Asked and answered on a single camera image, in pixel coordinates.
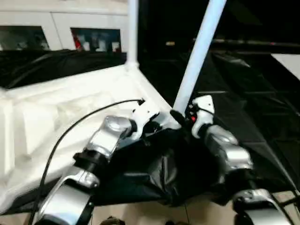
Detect white plastic table top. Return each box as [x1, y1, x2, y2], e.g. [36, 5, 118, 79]
[0, 63, 181, 214]

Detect black work mat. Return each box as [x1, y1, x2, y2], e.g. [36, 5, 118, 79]
[0, 47, 300, 207]

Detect dark robot left foot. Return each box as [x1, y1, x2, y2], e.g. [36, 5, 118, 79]
[100, 217, 123, 225]

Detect white glass-door cabinet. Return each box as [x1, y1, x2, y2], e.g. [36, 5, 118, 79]
[0, 0, 130, 53]

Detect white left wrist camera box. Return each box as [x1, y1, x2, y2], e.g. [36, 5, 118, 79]
[130, 100, 161, 141]

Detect silver metal rail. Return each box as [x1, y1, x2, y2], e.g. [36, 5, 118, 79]
[211, 38, 300, 48]

